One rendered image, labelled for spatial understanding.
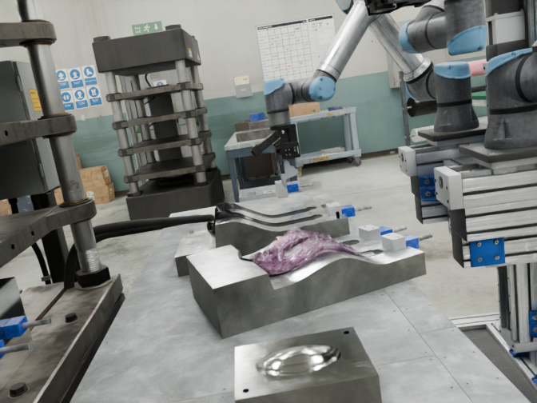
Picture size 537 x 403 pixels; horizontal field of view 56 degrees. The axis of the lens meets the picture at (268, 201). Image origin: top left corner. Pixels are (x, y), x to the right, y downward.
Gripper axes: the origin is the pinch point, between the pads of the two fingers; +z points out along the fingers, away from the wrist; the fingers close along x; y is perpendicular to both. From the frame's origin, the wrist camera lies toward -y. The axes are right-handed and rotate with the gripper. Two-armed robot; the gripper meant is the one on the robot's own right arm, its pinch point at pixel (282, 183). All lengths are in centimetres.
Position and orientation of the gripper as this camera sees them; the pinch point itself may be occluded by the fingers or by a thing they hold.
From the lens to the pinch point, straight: 175.7
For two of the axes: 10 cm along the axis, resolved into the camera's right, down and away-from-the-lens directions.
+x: -0.7, -2.0, 9.8
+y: 9.9, -1.6, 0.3
